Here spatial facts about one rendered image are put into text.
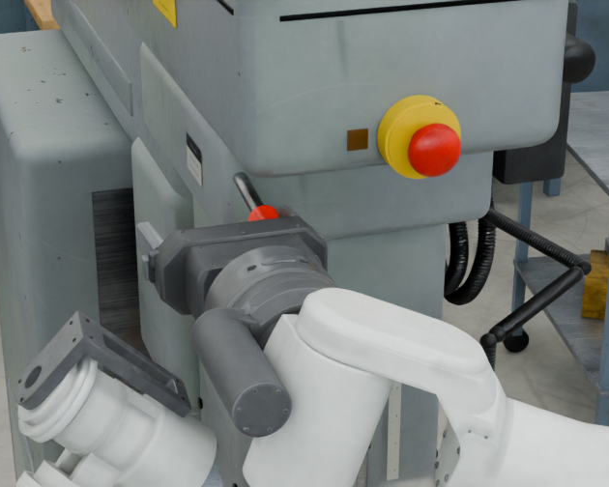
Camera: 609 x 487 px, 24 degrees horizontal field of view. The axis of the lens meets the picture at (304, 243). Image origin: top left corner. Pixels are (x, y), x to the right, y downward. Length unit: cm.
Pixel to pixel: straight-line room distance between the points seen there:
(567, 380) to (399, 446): 298
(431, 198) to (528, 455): 43
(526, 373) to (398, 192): 316
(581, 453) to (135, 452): 27
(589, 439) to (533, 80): 35
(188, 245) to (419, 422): 45
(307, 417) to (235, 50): 32
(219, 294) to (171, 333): 56
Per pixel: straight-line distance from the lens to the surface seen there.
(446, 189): 120
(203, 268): 92
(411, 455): 135
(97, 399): 86
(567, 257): 129
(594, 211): 550
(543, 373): 433
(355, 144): 104
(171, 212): 138
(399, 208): 119
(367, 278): 124
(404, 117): 102
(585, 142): 377
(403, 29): 103
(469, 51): 105
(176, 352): 145
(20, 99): 179
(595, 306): 397
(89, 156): 163
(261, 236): 96
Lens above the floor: 212
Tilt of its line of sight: 25 degrees down
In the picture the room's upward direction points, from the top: straight up
